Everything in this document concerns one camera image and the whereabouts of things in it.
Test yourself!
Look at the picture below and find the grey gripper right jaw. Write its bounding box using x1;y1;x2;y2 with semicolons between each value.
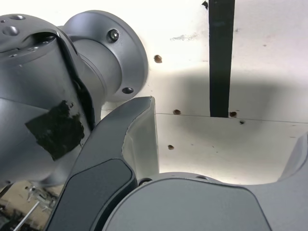
102;131;308;231

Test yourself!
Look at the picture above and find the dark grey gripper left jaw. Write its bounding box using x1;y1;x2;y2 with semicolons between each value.
45;96;161;231

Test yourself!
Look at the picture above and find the black tape strip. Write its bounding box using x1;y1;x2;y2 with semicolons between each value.
208;0;236;118

